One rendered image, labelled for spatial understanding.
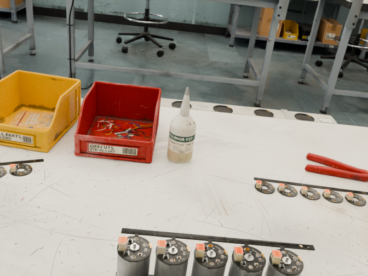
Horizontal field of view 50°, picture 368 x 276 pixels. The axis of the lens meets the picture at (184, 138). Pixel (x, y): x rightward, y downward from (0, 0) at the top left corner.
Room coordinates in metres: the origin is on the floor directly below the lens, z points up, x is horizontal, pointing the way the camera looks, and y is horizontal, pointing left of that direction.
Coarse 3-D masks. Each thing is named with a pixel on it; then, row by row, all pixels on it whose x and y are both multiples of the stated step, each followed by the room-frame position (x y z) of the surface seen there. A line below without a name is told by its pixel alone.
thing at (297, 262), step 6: (288, 252) 0.23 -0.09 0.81; (270, 258) 0.22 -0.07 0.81; (294, 258) 0.22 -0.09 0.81; (300, 258) 0.22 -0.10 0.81; (276, 264) 0.21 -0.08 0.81; (282, 264) 0.21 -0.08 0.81; (294, 264) 0.21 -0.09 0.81; (300, 264) 0.21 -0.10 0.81; (282, 270) 0.21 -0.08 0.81; (294, 270) 0.21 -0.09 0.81; (300, 270) 0.21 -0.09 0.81
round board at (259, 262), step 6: (240, 246) 0.23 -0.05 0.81; (246, 246) 0.23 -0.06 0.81; (246, 252) 0.22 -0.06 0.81; (252, 252) 0.22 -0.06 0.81; (258, 252) 0.22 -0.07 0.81; (258, 258) 0.22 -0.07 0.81; (264, 258) 0.22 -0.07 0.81; (240, 264) 0.21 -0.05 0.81; (246, 264) 0.21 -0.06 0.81; (252, 264) 0.21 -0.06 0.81; (258, 264) 0.21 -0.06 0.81; (264, 264) 0.21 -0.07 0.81; (246, 270) 0.20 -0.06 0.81; (252, 270) 0.20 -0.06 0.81; (258, 270) 0.20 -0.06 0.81
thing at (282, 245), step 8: (128, 232) 0.23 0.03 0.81; (136, 232) 0.23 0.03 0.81; (144, 232) 0.23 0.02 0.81; (152, 232) 0.23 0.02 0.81; (160, 232) 0.23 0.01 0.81; (168, 232) 0.23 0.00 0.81; (208, 240) 0.23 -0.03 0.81; (216, 240) 0.23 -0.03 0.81; (224, 240) 0.23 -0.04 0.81; (232, 240) 0.23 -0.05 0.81; (240, 240) 0.23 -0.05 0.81; (248, 240) 0.23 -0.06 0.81; (256, 240) 0.23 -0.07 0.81; (280, 248) 0.23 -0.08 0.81; (296, 248) 0.23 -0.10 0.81; (304, 248) 0.23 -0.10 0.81; (312, 248) 0.23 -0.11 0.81
